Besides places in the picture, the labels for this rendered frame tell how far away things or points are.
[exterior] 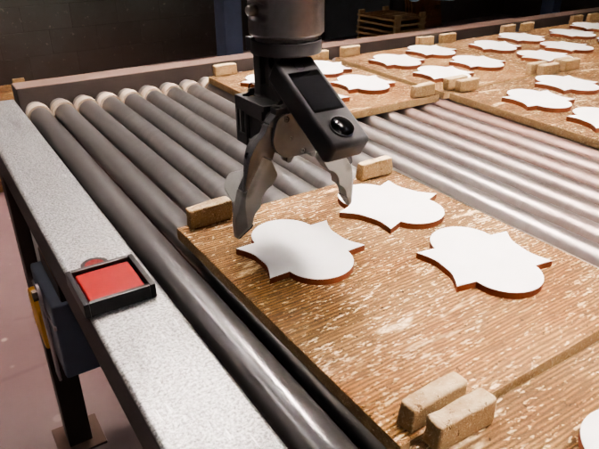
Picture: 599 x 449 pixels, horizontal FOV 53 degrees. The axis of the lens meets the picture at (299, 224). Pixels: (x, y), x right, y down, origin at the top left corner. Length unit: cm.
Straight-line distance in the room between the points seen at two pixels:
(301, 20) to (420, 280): 29
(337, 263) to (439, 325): 14
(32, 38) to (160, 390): 517
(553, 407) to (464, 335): 10
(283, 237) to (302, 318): 15
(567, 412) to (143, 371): 36
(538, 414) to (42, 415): 160
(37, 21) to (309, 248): 506
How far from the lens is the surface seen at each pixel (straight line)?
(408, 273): 66
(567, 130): 118
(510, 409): 52
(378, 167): 88
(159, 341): 60
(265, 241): 69
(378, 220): 75
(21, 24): 560
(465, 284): 64
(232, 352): 58
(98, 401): 193
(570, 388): 56
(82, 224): 84
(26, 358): 217
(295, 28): 58
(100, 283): 68
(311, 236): 70
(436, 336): 57
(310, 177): 94
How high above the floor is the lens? 128
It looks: 28 degrees down
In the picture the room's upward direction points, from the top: straight up
